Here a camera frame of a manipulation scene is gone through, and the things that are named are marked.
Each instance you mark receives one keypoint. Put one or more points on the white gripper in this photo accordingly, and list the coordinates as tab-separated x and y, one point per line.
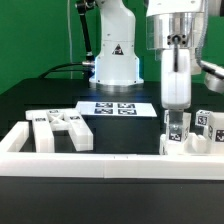
176	83

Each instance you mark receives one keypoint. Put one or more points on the white chair seat block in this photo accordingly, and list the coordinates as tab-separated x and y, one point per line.
193	145

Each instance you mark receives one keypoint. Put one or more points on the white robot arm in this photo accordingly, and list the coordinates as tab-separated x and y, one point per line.
175	28

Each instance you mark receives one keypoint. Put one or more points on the white tagged cube far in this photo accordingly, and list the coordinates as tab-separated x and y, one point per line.
202	117

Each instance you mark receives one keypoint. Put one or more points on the white tag marker sheet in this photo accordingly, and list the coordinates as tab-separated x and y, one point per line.
116	109

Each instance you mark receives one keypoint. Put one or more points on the white chair back frame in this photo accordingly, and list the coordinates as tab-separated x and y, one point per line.
45	122

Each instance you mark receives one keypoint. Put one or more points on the white U-shaped fence frame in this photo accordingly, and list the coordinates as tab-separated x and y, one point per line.
15	162

